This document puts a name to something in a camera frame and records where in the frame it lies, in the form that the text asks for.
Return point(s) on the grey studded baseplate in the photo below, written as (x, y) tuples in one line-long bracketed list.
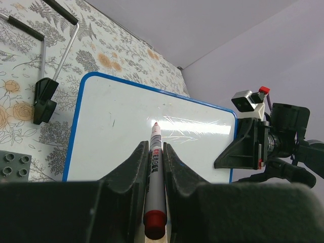
[(15, 167)]

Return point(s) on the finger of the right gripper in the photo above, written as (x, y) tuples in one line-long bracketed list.
[(245, 151)]

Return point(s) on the floral tablecloth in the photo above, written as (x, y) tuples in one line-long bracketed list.
[(97, 44)]

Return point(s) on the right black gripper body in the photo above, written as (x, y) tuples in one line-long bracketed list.
[(289, 155)]

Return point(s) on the red capped whiteboard marker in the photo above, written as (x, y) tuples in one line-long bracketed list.
[(155, 209)]

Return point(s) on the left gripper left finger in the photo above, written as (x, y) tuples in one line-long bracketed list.
[(107, 210)]

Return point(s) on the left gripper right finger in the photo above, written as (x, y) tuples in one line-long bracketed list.
[(201, 211)]

